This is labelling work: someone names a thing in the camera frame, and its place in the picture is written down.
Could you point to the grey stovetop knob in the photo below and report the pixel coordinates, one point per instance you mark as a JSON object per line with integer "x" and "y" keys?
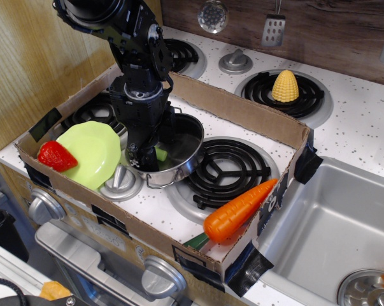
{"x": 235, "y": 63}
{"x": 123, "y": 185}

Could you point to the yellow toy corn cob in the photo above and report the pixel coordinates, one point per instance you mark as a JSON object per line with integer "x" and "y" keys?
{"x": 285, "y": 88}

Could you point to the silver sink drain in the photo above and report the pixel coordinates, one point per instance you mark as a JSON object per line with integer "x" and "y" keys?
{"x": 362, "y": 287}

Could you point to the grey left oven knob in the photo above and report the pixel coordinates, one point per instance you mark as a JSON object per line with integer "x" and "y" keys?
{"x": 44, "y": 208}

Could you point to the silver toy sink basin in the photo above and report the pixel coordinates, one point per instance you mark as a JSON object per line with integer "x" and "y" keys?
{"x": 326, "y": 229}

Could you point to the light green plastic plate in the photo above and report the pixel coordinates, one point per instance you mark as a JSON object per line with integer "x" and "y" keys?
{"x": 93, "y": 153}

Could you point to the grey front stovetop knob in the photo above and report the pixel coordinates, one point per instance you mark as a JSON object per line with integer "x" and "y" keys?
{"x": 123, "y": 185}

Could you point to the small steel pan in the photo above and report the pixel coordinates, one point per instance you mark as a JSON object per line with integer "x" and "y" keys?
{"x": 184, "y": 155}

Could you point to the light green toy broccoli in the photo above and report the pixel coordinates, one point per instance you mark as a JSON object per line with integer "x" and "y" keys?
{"x": 161, "y": 154}

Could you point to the grey right oven knob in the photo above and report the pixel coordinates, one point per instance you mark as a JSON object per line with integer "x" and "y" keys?
{"x": 160, "y": 279}

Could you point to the front right black burner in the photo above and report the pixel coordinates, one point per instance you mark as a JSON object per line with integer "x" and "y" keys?
{"x": 230, "y": 167}

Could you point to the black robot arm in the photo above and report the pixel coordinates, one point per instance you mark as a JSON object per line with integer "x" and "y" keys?
{"x": 134, "y": 36}

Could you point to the back right black burner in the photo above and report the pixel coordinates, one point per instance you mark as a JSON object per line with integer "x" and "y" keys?
{"x": 313, "y": 106}

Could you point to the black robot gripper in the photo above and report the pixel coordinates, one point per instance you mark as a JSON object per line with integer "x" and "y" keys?
{"x": 148, "y": 117}

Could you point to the red toy strawberry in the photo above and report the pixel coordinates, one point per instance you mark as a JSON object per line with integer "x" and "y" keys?
{"x": 57, "y": 157}

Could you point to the orange cloth scrap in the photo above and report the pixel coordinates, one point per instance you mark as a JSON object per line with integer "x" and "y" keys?
{"x": 53, "y": 290}

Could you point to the grey back stovetop knob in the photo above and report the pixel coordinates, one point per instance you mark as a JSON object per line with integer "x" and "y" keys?
{"x": 235, "y": 63}

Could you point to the silver oven door handle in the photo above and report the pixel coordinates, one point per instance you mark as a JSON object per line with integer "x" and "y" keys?
{"x": 96, "y": 274}

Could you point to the brown cardboard fence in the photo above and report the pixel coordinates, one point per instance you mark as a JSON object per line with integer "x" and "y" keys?
{"x": 149, "y": 223}

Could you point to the orange toy carrot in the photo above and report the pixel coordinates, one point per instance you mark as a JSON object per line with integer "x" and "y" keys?
{"x": 226, "y": 220}

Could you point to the front left black burner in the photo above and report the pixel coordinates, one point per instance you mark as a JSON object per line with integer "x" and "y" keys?
{"x": 93, "y": 111}

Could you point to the hanging metal slotted spatula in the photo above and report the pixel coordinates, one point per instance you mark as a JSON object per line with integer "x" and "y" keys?
{"x": 274, "y": 27}

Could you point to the hanging metal strainer spoon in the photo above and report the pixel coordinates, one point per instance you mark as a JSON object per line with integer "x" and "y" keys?
{"x": 213, "y": 16}

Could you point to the grey oven knob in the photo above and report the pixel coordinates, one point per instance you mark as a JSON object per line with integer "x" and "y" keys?
{"x": 160, "y": 279}
{"x": 44, "y": 208}

